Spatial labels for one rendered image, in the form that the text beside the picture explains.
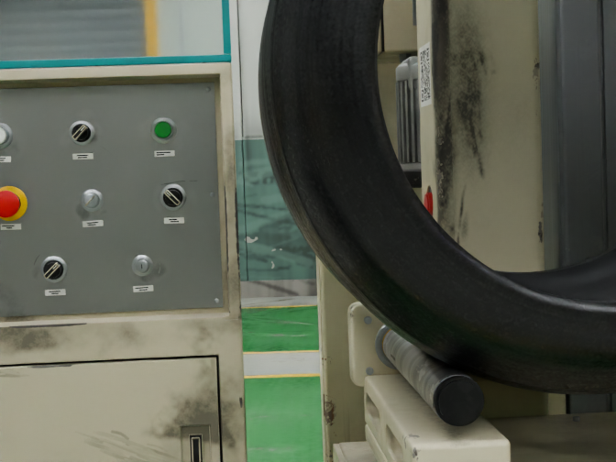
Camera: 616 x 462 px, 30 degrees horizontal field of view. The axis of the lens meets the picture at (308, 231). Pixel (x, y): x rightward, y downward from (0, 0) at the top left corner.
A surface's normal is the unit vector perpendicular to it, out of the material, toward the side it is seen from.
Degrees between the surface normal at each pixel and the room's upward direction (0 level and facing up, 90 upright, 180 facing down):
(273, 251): 90
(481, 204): 90
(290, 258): 90
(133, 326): 90
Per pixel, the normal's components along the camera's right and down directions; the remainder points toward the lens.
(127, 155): 0.07, 0.05
